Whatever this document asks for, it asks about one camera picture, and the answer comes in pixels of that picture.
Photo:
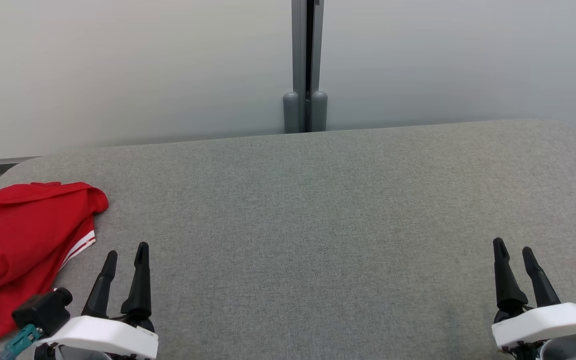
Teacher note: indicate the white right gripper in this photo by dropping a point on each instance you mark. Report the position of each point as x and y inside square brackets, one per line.
[548, 320]

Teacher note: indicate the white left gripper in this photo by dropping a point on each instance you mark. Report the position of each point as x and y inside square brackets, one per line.
[98, 332]

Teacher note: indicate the red jersey with white sleeves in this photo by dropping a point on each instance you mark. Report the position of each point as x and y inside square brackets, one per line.
[23, 225]

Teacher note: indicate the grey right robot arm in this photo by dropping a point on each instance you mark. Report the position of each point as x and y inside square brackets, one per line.
[563, 350]

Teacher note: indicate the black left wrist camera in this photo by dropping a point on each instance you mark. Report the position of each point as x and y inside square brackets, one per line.
[43, 310]

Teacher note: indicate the grey partition post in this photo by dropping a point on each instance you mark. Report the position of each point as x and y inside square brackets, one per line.
[305, 60]

